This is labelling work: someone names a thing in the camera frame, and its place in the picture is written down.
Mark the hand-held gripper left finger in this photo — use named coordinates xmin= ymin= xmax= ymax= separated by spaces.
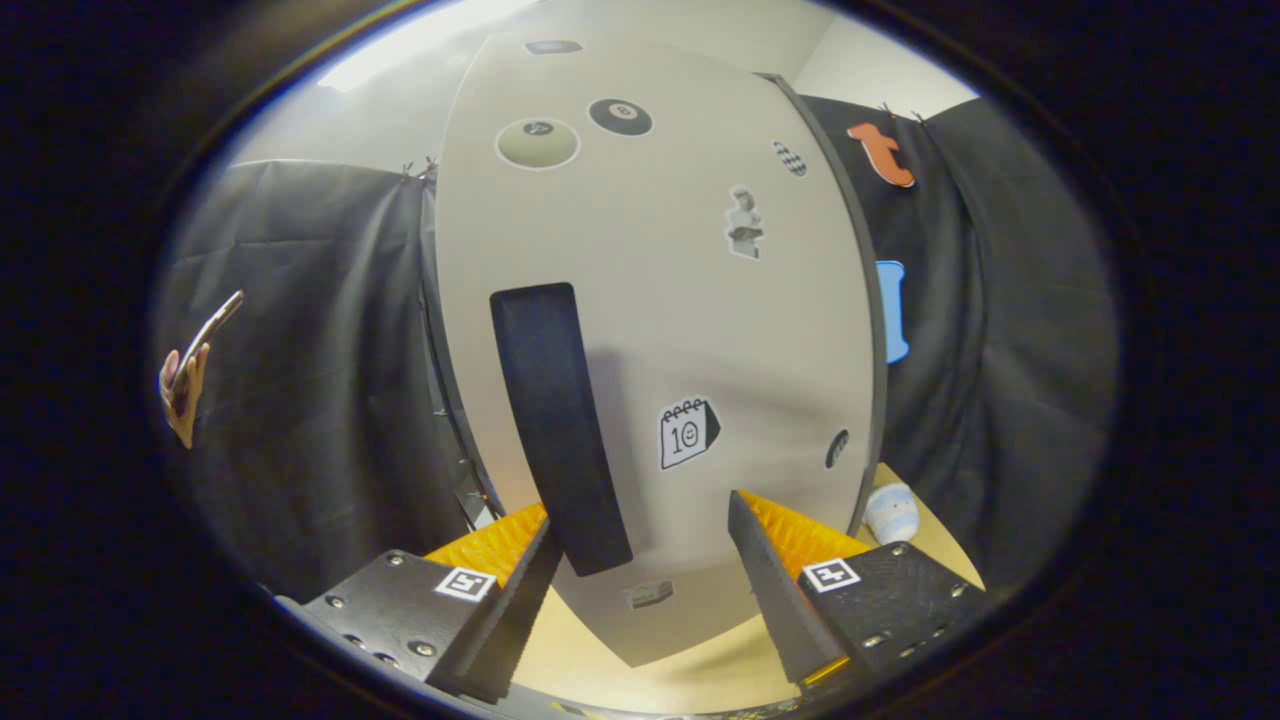
xmin=275 ymin=500 xmax=564 ymax=704

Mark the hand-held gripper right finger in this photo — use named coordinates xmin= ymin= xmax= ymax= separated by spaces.
xmin=727 ymin=490 xmax=1001 ymax=691

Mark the black door handle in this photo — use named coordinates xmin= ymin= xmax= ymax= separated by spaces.
xmin=489 ymin=282 xmax=634 ymax=578

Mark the pale grey cabinet door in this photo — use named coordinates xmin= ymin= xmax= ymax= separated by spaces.
xmin=435 ymin=30 xmax=879 ymax=669

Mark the slim smartphone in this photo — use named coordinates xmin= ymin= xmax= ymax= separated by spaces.
xmin=168 ymin=289 xmax=245 ymax=391

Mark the white round object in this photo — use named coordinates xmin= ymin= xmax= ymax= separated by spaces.
xmin=863 ymin=483 xmax=921 ymax=546

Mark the dark grey cabinet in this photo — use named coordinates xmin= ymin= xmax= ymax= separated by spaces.
xmin=418 ymin=70 xmax=891 ymax=541

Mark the black backdrop cloth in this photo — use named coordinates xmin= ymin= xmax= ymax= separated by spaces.
xmin=150 ymin=95 xmax=1121 ymax=601

